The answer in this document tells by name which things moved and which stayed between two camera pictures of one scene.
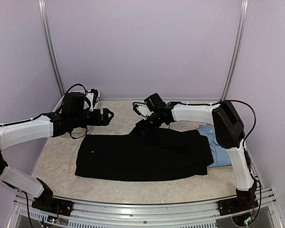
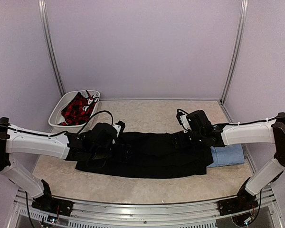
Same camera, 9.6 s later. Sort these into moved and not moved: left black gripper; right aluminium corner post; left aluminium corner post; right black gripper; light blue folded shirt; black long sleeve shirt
Moved: right black gripper; left black gripper
Not moved: left aluminium corner post; light blue folded shirt; black long sleeve shirt; right aluminium corner post
